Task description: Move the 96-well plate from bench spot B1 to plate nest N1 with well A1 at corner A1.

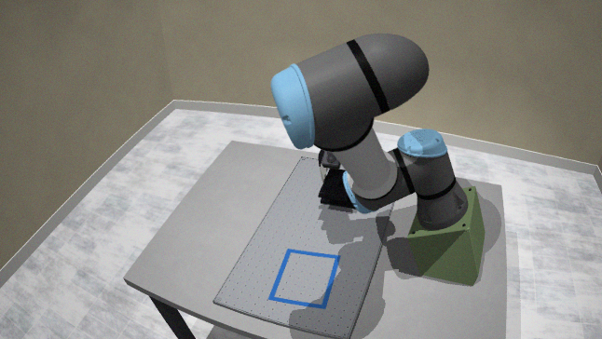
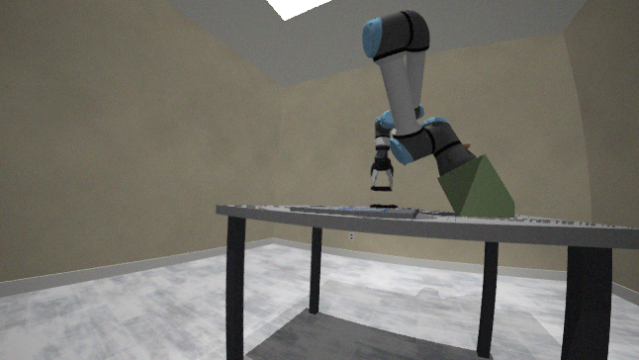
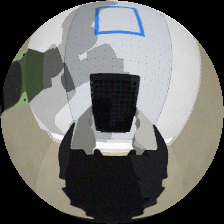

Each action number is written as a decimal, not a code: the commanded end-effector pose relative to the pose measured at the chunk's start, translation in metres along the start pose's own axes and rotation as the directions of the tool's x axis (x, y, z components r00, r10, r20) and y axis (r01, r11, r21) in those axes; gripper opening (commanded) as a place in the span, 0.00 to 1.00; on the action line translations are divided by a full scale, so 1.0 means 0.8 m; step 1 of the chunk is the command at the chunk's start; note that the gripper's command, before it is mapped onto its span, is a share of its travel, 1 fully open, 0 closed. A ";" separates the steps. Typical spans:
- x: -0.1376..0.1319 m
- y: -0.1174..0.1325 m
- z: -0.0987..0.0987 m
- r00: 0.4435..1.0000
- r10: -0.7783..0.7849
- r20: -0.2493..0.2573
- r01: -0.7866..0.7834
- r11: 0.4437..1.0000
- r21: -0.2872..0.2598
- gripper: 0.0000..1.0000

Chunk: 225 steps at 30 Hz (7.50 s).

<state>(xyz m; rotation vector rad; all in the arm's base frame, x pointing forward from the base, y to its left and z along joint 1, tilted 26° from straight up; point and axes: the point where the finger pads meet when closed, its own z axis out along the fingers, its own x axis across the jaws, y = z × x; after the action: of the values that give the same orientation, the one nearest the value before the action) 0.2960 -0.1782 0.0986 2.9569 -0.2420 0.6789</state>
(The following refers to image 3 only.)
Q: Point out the blue tape outline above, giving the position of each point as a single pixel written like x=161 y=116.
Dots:
x=125 y=32

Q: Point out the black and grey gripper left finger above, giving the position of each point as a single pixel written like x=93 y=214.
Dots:
x=79 y=140

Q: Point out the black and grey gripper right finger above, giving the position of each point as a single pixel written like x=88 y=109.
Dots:
x=148 y=141

